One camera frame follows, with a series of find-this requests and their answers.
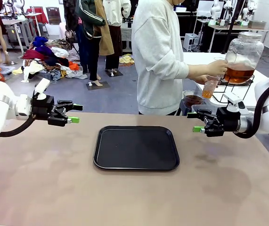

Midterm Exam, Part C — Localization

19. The person's right hand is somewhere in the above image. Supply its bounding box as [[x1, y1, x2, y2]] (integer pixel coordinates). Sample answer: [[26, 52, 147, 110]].
[[206, 58, 229, 76]]

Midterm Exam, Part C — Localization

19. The black plastic serving tray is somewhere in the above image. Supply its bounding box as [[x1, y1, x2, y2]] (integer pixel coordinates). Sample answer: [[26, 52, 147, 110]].
[[93, 125, 180, 171]]

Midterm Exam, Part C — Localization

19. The grey metal box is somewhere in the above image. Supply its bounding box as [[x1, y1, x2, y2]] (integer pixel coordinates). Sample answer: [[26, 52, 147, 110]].
[[247, 20, 267, 30]]

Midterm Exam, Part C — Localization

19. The person in grey sweatshirt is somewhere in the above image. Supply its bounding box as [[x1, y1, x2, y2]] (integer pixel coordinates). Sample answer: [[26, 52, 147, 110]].
[[131, 0, 190, 116]]

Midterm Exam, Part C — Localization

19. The white desktop machine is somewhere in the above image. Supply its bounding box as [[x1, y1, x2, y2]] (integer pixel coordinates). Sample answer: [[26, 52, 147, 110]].
[[183, 32, 200, 52]]

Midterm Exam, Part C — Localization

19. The person's right forearm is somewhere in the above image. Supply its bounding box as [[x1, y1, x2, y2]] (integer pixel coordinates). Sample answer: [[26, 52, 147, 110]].
[[187, 64, 209, 80]]

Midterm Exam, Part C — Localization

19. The glass drink dispenser jar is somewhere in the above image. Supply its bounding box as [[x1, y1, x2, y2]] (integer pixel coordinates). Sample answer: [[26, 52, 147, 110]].
[[222, 32, 265, 85]]

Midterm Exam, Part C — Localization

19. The brown hanging coat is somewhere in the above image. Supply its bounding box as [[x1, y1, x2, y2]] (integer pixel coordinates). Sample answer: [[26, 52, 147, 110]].
[[94, 0, 115, 57]]

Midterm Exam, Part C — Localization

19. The dark framed board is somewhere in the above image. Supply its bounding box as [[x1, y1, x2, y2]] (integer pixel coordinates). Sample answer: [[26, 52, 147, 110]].
[[46, 6, 62, 25]]

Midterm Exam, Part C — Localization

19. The yellow cloth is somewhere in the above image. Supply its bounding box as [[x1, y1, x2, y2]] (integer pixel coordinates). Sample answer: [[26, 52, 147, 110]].
[[119, 53, 135, 64]]

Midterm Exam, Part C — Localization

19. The clear plastic cup with ice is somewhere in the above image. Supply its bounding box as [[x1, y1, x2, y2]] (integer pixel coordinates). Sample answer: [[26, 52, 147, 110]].
[[201, 74, 221, 99]]

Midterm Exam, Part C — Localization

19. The bowl with dark liquid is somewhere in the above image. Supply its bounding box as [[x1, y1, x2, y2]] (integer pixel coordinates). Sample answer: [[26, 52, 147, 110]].
[[183, 89, 205, 106]]

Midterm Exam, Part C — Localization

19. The black wire dispenser stand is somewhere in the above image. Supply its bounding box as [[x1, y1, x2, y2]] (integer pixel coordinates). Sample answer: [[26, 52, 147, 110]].
[[211, 74, 255, 104]]

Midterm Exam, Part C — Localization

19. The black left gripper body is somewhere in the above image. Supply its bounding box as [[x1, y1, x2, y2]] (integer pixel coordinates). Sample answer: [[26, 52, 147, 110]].
[[32, 95, 59, 122]]

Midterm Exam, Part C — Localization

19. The pile of assorted clothes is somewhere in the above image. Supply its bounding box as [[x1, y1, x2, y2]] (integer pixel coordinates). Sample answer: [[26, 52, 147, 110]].
[[11, 35, 89, 82]]

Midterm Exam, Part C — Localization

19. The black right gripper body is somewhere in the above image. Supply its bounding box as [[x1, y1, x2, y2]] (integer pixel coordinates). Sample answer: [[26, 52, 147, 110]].
[[215, 107, 242, 137]]

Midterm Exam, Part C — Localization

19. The black desk with wooden top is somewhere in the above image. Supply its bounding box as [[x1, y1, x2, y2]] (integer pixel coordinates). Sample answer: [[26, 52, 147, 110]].
[[194, 18, 269, 54]]

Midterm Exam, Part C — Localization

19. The mannequin in green jacket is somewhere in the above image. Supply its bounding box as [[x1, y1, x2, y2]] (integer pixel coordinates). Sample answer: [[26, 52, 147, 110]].
[[74, 0, 106, 87]]

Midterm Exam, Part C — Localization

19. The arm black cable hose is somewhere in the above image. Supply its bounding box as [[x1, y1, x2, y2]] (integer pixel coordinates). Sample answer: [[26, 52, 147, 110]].
[[233, 37, 269, 139], [0, 114, 35, 138]]

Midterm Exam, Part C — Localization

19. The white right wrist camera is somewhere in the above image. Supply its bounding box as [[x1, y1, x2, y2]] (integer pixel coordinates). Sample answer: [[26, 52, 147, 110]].
[[222, 92, 245, 113]]

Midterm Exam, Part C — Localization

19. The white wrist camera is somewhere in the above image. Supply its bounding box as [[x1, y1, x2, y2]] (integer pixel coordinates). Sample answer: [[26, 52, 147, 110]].
[[222, 92, 245, 113], [34, 78, 51, 101]]

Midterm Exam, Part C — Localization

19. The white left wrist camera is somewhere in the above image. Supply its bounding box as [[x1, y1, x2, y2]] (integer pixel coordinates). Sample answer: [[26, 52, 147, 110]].
[[34, 78, 51, 101]]

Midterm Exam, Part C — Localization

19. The grey metal frame table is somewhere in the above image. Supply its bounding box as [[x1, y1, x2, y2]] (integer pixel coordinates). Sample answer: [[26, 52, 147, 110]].
[[1, 13, 43, 54]]

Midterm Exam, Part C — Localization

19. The dark mannequin base plate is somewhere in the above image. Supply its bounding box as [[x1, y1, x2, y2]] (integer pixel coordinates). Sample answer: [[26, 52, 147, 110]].
[[85, 81, 111, 91], [105, 69, 123, 78]]

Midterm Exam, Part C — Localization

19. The red cloth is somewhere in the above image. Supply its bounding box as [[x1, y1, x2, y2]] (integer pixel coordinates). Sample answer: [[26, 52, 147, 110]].
[[27, 7, 49, 24]]

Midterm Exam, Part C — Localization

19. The person's left hand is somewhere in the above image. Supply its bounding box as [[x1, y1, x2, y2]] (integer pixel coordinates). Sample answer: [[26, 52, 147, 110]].
[[193, 74, 211, 85]]

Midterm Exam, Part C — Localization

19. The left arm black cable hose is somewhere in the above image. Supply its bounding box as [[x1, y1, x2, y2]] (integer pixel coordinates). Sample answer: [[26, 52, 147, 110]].
[[0, 114, 35, 138]]

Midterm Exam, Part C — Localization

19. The black slanted pole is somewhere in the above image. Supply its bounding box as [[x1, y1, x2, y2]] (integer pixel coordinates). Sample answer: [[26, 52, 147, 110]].
[[221, 0, 245, 54]]

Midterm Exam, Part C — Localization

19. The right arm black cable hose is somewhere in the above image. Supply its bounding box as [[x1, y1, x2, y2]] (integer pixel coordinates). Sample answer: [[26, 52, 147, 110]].
[[233, 37, 269, 139]]

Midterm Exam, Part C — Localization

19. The mannequin in white sweatshirt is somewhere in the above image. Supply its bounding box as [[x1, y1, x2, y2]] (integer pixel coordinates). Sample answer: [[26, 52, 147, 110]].
[[102, 0, 132, 73]]

